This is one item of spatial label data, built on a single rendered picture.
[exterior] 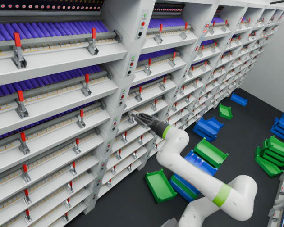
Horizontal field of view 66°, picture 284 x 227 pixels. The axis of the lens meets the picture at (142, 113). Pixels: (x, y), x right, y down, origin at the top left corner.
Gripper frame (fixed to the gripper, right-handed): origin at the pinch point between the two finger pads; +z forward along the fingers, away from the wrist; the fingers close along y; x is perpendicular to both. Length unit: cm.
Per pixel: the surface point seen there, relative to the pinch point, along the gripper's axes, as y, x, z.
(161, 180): 54, -100, -9
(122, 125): -7.5, -7.3, 1.4
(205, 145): 106, -70, -27
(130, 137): 7.0, -25.9, 4.4
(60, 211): -49, -63, 11
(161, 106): 36.3, -7.8, 0.6
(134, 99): -2.7, 11.4, -1.3
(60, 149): -50, -4, 5
